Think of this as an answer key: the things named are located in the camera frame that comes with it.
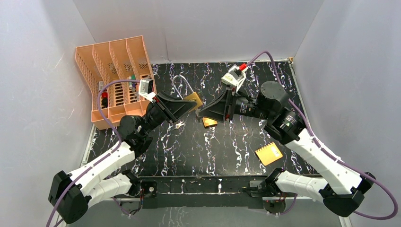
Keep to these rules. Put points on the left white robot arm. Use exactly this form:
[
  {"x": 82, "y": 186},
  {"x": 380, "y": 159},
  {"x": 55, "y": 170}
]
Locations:
[{"x": 100, "y": 169}]

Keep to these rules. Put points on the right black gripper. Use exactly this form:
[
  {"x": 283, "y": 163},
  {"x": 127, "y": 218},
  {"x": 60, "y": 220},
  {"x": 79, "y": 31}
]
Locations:
[{"x": 223, "y": 106}]

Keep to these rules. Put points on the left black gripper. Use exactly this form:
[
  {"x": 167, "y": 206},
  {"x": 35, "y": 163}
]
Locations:
[{"x": 164, "y": 107}]

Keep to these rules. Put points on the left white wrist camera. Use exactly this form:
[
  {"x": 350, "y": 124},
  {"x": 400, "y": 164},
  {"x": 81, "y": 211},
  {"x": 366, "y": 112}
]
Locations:
[{"x": 145, "y": 91}]

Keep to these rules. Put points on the brass padlock centre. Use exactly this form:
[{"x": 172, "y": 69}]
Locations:
[{"x": 207, "y": 122}]

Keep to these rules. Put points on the brass padlock long shackle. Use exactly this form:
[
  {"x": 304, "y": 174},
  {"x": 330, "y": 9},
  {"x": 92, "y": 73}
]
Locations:
[{"x": 188, "y": 94}]

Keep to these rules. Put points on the orange spiral notebook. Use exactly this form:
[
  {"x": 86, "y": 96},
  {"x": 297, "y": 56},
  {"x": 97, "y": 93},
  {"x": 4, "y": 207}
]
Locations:
[{"x": 268, "y": 154}]

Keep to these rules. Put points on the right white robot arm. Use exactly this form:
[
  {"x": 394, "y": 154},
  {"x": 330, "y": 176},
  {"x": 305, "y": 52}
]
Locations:
[{"x": 340, "y": 189}]

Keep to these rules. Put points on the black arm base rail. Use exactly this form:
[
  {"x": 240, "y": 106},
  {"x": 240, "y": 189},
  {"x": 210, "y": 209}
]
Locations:
[{"x": 208, "y": 191}]

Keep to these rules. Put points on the silver key bunch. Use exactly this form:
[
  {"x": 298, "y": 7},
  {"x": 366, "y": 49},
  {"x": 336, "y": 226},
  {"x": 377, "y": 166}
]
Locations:
[{"x": 178, "y": 125}]

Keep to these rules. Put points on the orange plastic file organizer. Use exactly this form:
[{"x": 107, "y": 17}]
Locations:
[{"x": 103, "y": 63}]

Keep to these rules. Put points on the red black item in organizer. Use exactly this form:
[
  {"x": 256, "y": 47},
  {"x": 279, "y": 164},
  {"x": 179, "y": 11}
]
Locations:
[{"x": 104, "y": 99}]

